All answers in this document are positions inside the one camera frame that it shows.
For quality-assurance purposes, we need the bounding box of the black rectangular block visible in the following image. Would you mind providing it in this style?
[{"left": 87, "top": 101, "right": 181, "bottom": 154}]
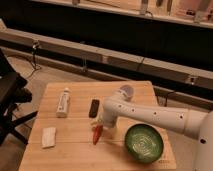
[{"left": 89, "top": 99, "right": 100, "bottom": 118}]

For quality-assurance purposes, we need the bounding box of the white tube bottle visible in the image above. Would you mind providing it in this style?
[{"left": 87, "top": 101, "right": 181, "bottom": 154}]
[{"left": 56, "top": 88, "right": 70, "bottom": 118}]

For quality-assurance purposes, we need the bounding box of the black chair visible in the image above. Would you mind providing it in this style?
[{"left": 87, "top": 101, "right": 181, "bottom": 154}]
[{"left": 0, "top": 49, "right": 37, "bottom": 146}]

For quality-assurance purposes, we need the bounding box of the black hanging cable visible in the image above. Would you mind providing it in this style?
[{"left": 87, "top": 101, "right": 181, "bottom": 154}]
[{"left": 31, "top": 40, "right": 42, "bottom": 72}]

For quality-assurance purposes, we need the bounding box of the green bowl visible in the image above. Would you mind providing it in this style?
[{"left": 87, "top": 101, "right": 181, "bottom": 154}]
[{"left": 124, "top": 124, "right": 164, "bottom": 164}]

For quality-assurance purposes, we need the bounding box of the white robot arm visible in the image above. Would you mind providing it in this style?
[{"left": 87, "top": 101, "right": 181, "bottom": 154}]
[{"left": 97, "top": 90, "right": 213, "bottom": 171}]

